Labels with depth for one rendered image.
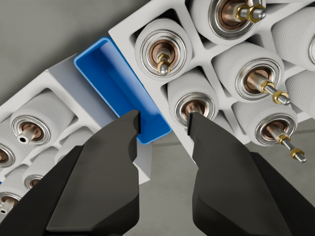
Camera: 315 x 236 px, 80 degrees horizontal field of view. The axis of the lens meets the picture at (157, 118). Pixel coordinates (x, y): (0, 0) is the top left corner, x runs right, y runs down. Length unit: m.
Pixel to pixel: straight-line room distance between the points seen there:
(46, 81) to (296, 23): 0.49
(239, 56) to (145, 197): 0.75
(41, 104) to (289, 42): 0.48
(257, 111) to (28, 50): 0.63
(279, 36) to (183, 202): 0.77
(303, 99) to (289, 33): 0.13
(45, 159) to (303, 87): 0.61
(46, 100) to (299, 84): 0.53
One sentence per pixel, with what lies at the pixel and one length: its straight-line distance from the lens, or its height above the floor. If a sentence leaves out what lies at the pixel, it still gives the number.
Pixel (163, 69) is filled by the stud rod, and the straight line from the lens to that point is 0.23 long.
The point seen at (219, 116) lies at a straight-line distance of 0.47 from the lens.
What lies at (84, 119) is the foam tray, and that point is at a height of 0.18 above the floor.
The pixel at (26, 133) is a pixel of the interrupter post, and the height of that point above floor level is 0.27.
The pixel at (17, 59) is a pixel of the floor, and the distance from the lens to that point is 0.72.
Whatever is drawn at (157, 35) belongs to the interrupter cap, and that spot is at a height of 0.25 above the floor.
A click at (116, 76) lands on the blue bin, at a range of 0.61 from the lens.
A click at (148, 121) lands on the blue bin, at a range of 0.66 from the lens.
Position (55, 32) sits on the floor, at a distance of 0.64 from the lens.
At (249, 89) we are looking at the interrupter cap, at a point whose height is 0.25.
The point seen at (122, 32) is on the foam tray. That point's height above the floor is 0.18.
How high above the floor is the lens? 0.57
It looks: 60 degrees down
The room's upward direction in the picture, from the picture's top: 178 degrees counter-clockwise
